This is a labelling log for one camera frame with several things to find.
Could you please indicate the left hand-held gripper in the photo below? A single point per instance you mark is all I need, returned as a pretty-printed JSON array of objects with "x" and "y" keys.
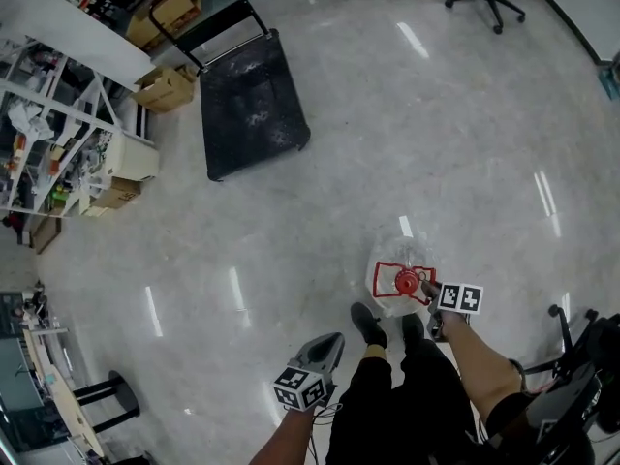
[{"x": 300, "y": 388}]

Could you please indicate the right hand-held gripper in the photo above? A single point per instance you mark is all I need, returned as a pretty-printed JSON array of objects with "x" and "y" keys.
[{"x": 460, "y": 300}]

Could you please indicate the clear water jug red cap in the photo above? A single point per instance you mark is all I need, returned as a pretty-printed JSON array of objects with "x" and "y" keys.
[{"x": 404, "y": 259}]

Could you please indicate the black platform trolley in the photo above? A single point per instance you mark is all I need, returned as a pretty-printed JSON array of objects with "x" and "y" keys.
[{"x": 252, "y": 104}]

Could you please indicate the person's right forearm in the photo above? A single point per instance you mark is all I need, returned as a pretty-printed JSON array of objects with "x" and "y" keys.
[{"x": 479, "y": 361}]

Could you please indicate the person's left forearm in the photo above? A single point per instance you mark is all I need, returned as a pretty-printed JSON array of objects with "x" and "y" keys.
[{"x": 286, "y": 439}]

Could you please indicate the person's right black shoe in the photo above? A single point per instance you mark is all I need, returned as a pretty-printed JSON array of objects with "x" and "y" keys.
[{"x": 412, "y": 327}]

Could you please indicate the person's black shoe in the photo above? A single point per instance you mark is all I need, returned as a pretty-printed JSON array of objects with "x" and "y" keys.
[
  {"x": 412, "y": 327},
  {"x": 369, "y": 325}
]

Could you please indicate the person's left black shoe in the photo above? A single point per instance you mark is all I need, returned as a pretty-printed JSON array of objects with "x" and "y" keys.
[{"x": 369, "y": 325}]

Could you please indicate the person's black clothing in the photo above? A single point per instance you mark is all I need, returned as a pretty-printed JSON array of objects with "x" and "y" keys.
[{"x": 402, "y": 405}]

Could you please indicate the printed cardboard box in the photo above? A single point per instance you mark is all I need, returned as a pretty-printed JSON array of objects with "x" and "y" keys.
[{"x": 118, "y": 195}]

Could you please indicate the round wooden table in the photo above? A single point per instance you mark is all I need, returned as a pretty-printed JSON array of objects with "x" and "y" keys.
[{"x": 68, "y": 405}]

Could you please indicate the cream plastic bin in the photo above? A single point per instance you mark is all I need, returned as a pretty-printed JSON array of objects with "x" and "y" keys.
[{"x": 135, "y": 158}]

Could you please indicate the flat brown cardboard box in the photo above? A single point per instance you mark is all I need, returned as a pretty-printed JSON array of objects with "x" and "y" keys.
[{"x": 46, "y": 233}]

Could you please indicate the small open cardboard box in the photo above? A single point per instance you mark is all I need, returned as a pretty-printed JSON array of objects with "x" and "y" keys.
[{"x": 164, "y": 92}]

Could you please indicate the cluttered workbench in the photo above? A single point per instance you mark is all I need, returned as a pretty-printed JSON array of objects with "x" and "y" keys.
[{"x": 19, "y": 347}]

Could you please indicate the white metal shelving rack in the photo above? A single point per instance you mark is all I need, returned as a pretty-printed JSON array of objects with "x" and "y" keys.
[{"x": 58, "y": 109}]

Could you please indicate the crumpled white cloth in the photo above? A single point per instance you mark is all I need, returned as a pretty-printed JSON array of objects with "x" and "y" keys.
[{"x": 29, "y": 119}]

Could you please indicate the large open cardboard box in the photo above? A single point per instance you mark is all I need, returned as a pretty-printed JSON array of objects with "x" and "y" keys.
[{"x": 169, "y": 8}]

